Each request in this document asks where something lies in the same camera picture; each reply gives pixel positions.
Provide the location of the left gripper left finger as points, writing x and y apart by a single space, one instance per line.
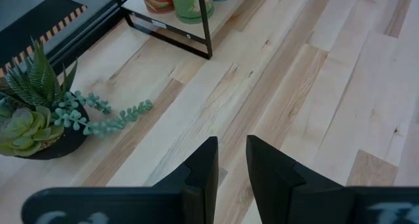
131 206

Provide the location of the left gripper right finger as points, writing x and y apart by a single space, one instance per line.
327 206

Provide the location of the succulents in black pot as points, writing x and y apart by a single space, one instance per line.
32 132

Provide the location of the black hazard-striped floor mat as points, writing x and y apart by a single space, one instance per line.
29 27

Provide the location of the green pears can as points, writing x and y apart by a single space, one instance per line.
186 4

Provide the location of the black frame wooden shelf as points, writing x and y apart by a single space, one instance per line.
229 11

